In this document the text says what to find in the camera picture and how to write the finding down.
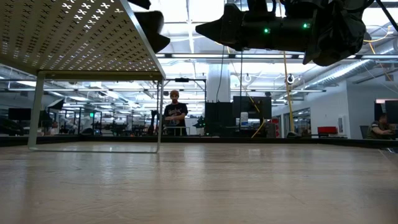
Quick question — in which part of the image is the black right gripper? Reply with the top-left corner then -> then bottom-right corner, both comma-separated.
195,0 -> 315,53

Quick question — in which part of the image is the green perforated metal shelf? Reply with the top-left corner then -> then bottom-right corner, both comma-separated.
0,0 -> 167,154

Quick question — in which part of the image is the black cabinet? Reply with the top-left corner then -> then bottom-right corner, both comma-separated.
204,101 -> 234,136

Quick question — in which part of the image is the person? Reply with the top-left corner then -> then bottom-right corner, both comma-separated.
163,90 -> 190,137
366,113 -> 393,140

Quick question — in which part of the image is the black background rig frame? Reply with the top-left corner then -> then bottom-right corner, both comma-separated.
161,77 -> 208,138

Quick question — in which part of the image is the yellow cable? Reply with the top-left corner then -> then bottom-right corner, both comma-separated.
282,51 -> 295,134

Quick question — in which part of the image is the black aluminium table frame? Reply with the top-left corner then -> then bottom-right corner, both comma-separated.
0,133 -> 398,154

